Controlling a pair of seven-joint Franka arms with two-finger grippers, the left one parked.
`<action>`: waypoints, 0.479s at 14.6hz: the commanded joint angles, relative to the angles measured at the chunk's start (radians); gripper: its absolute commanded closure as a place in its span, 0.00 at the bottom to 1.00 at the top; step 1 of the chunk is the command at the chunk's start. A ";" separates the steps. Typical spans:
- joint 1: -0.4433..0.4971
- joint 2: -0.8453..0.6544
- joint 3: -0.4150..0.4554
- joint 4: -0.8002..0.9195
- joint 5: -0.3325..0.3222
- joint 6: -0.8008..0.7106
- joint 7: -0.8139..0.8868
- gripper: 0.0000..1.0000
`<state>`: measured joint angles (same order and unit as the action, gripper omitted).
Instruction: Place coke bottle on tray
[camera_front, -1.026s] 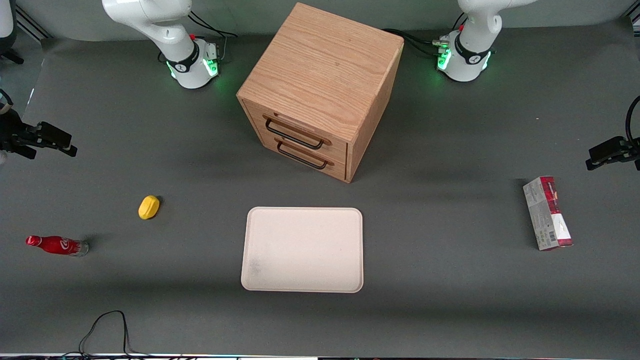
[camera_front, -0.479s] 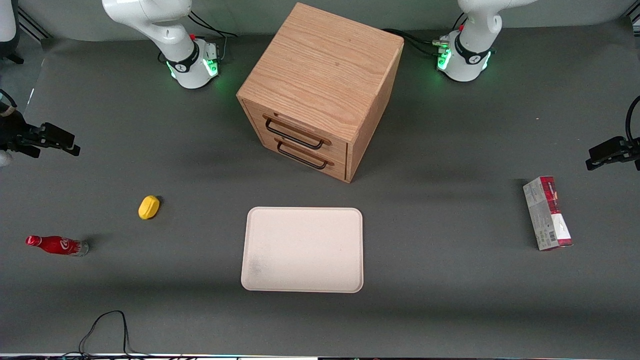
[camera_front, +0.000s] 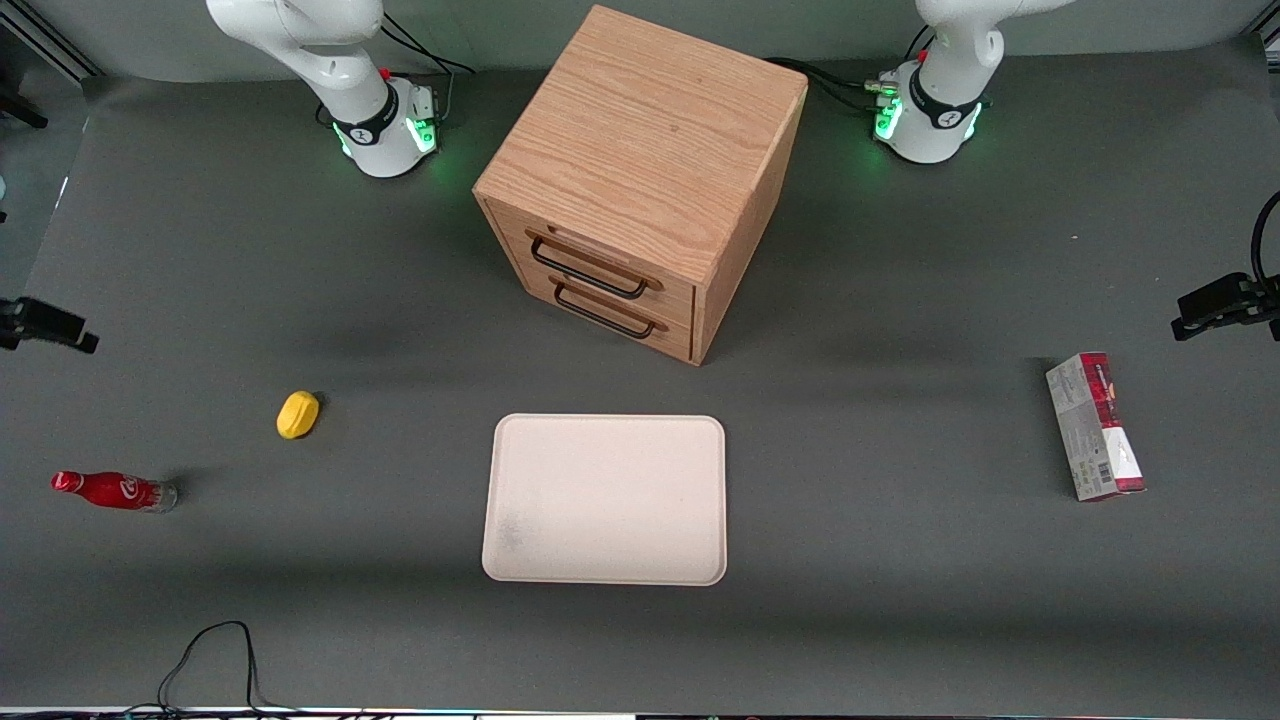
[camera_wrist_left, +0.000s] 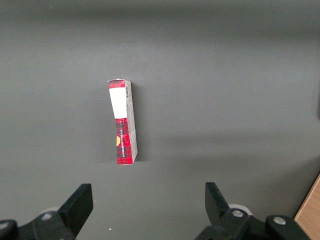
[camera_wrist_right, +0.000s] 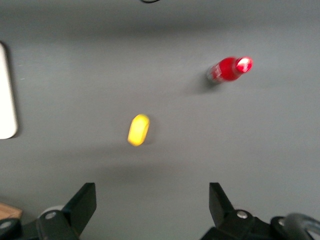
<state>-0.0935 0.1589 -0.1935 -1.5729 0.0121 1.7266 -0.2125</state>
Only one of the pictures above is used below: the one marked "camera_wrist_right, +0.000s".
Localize small yellow oval object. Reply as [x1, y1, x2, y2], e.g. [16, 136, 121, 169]
[127, 113, 151, 147]

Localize red coke bottle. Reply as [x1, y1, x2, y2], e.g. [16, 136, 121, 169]
[206, 55, 254, 84]

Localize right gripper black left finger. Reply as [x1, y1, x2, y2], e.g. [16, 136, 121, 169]
[36, 182, 98, 240]

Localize wooden board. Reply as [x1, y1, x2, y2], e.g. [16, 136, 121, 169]
[0, 202, 23, 221]

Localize white tray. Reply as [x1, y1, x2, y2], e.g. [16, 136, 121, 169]
[0, 41, 19, 140]

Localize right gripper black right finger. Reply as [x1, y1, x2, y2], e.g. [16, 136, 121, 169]
[199, 182, 272, 240]

